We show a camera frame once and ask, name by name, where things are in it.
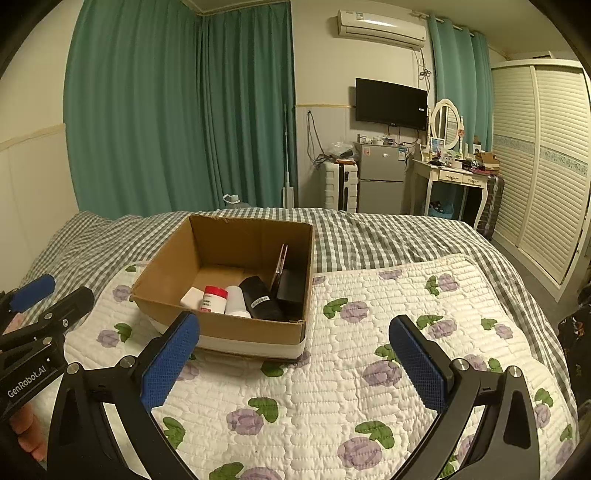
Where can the black remote control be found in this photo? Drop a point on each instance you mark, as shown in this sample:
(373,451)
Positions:
(258,300)

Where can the dark floral cloth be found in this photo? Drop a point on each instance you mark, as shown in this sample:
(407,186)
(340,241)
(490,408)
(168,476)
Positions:
(577,350)

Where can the white floral quilt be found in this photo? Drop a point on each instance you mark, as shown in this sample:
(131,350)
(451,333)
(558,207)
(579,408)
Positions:
(369,323)

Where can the dark hard suitcase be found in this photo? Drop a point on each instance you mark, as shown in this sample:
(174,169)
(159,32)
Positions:
(490,203)

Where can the grey gingham bed sheet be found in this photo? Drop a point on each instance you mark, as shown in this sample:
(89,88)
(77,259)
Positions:
(369,230)

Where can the person's left hand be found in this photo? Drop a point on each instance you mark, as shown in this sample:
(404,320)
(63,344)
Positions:
(25,424)

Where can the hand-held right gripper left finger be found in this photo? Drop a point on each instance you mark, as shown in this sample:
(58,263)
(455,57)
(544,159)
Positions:
(171,364)

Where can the white floor mop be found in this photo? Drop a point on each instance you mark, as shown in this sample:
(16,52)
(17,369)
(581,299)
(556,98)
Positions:
(288,189)

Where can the blue bin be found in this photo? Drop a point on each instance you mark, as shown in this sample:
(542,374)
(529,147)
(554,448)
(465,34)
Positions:
(441,208)

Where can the white bottle with red cap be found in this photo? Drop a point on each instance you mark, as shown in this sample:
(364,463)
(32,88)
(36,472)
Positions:
(213,302)

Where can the white louvred wardrobe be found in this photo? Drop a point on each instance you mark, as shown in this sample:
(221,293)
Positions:
(540,170)

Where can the white ribbed suitcase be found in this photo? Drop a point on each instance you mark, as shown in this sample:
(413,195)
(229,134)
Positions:
(337,184)

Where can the silver small fridge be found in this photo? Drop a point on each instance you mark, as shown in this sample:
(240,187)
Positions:
(381,170)

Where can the small white charger block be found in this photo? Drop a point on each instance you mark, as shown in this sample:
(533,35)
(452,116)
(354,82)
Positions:
(191,297)

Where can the white dressing table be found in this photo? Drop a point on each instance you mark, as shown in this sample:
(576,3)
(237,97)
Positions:
(445,175)

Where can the plain white bottle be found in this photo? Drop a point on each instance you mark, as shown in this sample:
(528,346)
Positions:
(235,300)

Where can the wide green curtain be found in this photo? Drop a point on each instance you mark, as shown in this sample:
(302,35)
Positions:
(175,106)

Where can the white oval vanity mirror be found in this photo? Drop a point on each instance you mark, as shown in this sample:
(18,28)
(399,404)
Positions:
(445,122)

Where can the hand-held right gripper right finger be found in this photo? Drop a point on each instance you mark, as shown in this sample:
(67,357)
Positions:
(418,364)

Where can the narrow green curtain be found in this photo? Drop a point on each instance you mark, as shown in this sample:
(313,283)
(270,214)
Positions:
(455,69)

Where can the black wall television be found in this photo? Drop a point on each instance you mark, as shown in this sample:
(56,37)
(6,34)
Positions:
(390,104)

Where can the white air conditioner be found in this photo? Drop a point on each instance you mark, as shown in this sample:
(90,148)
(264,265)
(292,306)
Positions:
(381,30)

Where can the clear plastic bag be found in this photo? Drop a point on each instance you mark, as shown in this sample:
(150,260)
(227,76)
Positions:
(340,148)

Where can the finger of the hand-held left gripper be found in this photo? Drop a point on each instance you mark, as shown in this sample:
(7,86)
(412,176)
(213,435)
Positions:
(69,304)
(34,290)

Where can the cardboard box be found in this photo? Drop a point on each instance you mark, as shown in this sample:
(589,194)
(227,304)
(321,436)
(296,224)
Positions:
(240,330)

